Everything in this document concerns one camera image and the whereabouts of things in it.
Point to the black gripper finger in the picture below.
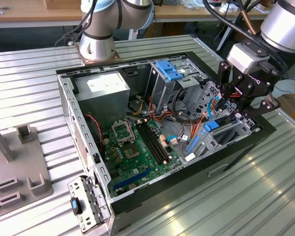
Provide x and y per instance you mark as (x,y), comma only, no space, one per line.
(269,104)
(222,78)

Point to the hard disk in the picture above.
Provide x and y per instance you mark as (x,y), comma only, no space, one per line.
(211,126)

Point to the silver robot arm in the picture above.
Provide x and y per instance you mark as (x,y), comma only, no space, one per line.
(100,27)

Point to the silver disk bay cage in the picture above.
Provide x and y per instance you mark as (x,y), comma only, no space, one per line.
(206,147)

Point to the cardboard box with yellow label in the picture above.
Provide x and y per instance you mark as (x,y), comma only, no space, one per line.
(292,108)

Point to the white flat board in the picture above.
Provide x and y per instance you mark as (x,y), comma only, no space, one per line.
(292,86)

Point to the blue plastic latch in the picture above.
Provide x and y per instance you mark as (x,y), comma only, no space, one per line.
(168,71)

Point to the silver optical drive cage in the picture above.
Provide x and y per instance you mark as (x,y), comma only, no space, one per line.
(162,93)

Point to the white small box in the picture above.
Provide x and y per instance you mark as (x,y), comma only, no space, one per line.
(226,9)

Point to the wooden desk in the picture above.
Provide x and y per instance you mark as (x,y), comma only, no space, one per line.
(39,14)
(186,13)

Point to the clear plastic bag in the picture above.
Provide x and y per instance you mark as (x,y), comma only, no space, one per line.
(191,5)

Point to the black RAM slot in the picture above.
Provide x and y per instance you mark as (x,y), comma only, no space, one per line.
(158,142)
(152,142)
(155,142)
(148,142)

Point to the CPU socket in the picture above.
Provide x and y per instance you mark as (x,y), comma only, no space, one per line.
(132,152)

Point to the black open PC case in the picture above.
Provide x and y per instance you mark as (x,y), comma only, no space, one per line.
(186,191)

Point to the silver power supply box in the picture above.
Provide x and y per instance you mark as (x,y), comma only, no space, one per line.
(100,103)

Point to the green motherboard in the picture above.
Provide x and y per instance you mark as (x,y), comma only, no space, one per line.
(137,172)

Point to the blue expansion slot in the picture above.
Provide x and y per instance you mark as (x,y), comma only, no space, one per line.
(132,180)

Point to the silver coin battery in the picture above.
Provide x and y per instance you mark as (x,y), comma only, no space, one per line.
(132,186)

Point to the square brown mounting plate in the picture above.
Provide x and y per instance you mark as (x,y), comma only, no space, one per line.
(79,55)

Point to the black blue latch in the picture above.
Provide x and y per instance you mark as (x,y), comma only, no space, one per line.
(76,205)

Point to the gray parts rack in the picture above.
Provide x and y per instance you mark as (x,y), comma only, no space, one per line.
(27,167)

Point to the silver expansion bracket cover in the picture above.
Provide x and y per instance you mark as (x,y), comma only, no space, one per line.
(81,186)

